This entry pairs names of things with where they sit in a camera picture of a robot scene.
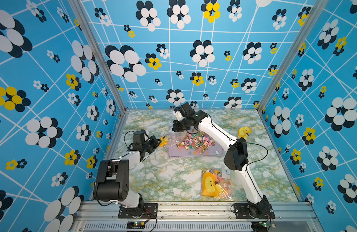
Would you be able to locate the pile of colourful candies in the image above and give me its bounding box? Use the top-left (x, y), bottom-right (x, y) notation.
top-left (177, 132), bottom-right (216, 155)

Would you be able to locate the ziploc bag with yellow duck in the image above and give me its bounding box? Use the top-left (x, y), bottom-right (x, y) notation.
top-left (238, 126), bottom-right (252, 140)

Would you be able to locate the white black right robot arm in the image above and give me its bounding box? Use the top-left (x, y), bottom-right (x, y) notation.
top-left (172, 103), bottom-right (274, 218)

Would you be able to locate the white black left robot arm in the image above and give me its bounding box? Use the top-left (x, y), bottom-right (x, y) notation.
top-left (93, 130), bottom-right (162, 218)

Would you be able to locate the ziploc bag of candies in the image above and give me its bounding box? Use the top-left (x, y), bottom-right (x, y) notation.
top-left (201, 168), bottom-right (235, 200)

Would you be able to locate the lilac plastic tray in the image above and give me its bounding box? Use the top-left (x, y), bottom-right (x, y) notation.
top-left (164, 130), bottom-right (224, 158)

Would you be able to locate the left green circuit board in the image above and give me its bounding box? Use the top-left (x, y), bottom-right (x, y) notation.
top-left (126, 221), bottom-right (146, 230)

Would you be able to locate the green circuit board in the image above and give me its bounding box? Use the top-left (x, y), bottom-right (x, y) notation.
top-left (252, 222), bottom-right (272, 232)
top-left (126, 221), bottom-right (146, 230)

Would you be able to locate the right green circuit board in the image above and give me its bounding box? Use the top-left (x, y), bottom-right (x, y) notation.
top-left (252, 222), bottom-right (272, 232)

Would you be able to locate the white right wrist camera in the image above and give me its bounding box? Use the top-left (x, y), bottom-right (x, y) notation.
top-left (174, 108), bottom-right (184, 121)

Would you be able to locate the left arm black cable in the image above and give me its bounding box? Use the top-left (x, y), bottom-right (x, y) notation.
top-left (92, 130), bottom-right (156, 207)

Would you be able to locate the aluminium corner post left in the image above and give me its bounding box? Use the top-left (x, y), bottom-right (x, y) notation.
top-left (69, 0), bottom-right (126, 115)

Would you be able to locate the aluminium corner post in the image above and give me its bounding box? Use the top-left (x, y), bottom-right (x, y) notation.
top-left (69, 0), bottom-right (126, 115)
top-left (257, 0), bottom-right (329, 114)

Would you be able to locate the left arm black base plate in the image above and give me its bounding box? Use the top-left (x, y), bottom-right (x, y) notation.
top-left (118, 203), bottom-right (158, 219)

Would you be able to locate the aluminium front rail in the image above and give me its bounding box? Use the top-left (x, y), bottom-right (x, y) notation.
top-left (72, 202), bottom-right (323, 232)

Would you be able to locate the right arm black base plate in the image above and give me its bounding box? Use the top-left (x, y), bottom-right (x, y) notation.
top-left (231, 203), bottom-right (276, 219)

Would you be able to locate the aluminium corner post right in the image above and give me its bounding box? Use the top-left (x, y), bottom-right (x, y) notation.
top-left (257, 0), bottom-right (329, 114)

